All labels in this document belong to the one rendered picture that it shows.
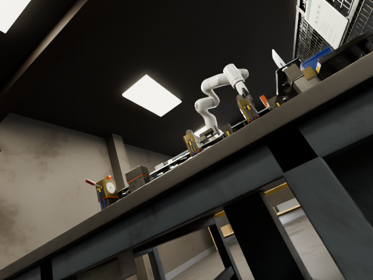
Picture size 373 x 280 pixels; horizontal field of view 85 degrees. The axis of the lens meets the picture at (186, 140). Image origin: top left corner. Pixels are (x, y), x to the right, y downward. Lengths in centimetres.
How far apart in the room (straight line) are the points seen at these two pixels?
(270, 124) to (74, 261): 70
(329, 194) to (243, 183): 15
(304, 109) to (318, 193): 16
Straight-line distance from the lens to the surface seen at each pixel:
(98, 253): 73
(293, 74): 96
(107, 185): 142
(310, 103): 45
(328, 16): 147
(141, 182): 127
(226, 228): 664
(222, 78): 157
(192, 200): 51
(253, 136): 44
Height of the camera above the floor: 54
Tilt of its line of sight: 25 degrees up
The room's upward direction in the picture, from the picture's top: 23 degrees counter-clockwise
